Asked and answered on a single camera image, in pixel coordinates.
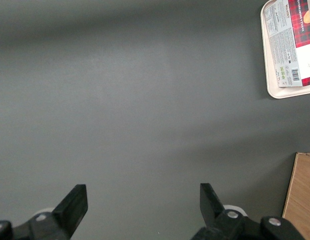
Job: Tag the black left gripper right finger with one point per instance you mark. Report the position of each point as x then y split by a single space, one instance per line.
212 207

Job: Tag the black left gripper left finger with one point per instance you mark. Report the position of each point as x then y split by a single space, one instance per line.
69 207

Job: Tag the beige plastic tray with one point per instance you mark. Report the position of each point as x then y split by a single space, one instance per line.
268 82

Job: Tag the wooden two-drawer cabinet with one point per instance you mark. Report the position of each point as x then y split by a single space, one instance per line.
301 195

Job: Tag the red tartan shortbread box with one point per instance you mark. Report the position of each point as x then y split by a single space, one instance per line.
287 42

